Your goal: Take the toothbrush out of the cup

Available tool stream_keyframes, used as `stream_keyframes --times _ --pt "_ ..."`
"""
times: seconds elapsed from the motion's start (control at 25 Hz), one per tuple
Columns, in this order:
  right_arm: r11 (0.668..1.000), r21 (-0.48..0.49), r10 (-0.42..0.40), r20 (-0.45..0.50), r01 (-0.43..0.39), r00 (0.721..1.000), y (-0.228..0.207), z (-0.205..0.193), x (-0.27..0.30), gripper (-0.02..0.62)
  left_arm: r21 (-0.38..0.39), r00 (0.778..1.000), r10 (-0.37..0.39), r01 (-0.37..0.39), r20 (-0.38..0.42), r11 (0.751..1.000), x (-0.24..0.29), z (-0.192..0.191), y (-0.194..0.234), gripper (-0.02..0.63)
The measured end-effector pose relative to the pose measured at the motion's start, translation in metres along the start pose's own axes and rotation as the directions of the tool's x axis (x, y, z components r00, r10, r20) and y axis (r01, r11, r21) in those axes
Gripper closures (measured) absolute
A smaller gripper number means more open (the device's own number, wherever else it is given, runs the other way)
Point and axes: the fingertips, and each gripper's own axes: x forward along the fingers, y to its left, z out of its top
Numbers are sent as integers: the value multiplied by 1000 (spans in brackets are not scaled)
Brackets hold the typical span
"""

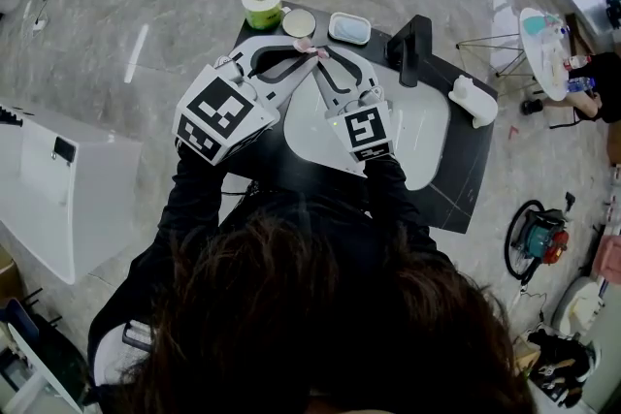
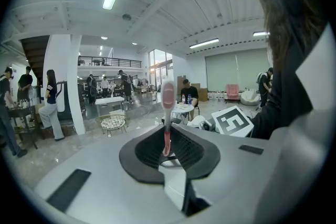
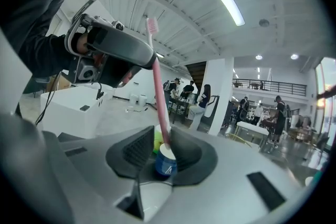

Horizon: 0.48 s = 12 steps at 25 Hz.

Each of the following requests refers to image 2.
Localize black balcony railing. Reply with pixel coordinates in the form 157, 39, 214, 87
78, 56, 142, 68

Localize person's black jacket torso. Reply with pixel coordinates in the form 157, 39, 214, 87
270, 0, 336, 129

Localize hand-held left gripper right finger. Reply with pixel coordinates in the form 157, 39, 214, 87
170, 124, 287, 224

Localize white low bench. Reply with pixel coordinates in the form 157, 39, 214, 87
94, 96, 125, 113

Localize pink white toothbrush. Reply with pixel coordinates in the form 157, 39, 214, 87
160, 80, 177, 157

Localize pink armchair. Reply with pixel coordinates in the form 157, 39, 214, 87
226, 84, 240, 104

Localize dark wooden table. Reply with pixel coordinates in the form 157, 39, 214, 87
7, 106, 40, 150

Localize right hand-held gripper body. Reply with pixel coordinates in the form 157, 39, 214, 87
202, 105, 255, 137

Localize grey window blind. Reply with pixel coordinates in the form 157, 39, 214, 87
205, 47, 271, 92

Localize round white side table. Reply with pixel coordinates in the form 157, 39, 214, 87
170, 103, 195, 124

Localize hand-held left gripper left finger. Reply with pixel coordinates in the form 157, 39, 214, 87
34, 124, 186, 224

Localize white beanbag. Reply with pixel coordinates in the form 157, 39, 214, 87
240, 90, 260, 106

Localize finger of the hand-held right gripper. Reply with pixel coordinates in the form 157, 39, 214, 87
186, 115, 206, 129

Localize gold wire chair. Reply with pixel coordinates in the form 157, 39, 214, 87
96, 114, 128, 137

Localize cardboard box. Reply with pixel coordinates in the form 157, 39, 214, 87
191, 83, 208, 102

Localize person's right forearm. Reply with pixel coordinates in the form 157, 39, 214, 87
250, 102, 289, 140

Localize dark wooden staircase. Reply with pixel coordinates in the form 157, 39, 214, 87
20, 35, 50, 87

